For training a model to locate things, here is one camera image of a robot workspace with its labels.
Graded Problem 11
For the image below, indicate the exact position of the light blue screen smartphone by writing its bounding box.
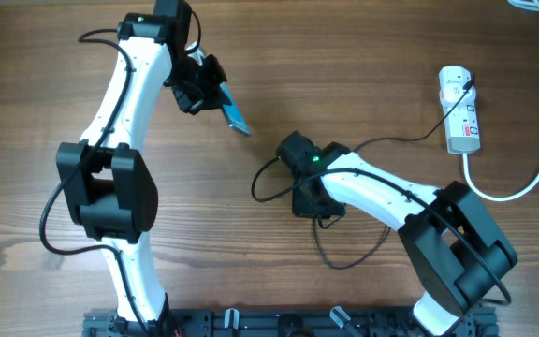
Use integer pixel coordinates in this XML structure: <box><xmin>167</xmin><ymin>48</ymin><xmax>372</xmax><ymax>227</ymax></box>
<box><xmin>220</xmin><ymin>82</ymin><xmax>251</xmax><ymax>136</ymax></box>

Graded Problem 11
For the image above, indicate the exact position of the black USB charging cable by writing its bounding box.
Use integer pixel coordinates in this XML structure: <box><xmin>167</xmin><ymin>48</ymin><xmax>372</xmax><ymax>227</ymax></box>
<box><xmin>312</xmin><ymin>76</ymin><xmax>476</xmax><ymax>271</ymax></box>

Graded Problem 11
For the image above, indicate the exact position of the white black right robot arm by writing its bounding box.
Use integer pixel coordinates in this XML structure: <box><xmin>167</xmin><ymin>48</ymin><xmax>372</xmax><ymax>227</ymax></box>
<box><xmin>276</xmin><ymin>132</ymin><xmax>517</xmax><ymax>336</ymax></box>

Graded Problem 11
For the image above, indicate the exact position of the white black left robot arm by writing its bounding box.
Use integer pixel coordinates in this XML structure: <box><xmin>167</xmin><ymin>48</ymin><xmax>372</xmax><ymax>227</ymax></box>
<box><xmin>53</xmin><ymin>1</ymin><xmax>249</xmax><ymax>336</ymax></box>

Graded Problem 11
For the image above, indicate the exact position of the white USB charger adapter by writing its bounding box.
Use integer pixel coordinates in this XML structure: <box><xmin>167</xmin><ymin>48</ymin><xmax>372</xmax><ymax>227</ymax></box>
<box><xmin>440</xmin><ymin>80</ymin><xmax>476</xmax><ymax>107</ymax></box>

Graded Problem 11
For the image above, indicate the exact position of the white power strip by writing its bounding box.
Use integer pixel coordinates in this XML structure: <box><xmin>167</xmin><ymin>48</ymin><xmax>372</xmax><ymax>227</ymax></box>
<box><xmin>439</xmin><ymin>66</ymin><xmax>481</xmax><ymax>154</ymax></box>

